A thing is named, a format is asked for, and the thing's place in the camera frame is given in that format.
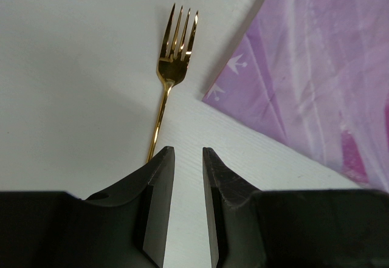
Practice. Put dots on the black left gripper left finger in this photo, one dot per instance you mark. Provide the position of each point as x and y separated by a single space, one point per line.
130 218

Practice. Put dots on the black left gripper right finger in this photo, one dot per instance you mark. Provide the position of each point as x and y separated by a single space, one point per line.
233 229

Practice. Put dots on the gold fork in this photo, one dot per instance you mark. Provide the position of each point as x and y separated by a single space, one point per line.
172 65

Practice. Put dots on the purple Elsa placemat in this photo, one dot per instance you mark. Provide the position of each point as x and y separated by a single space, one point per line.
313 75

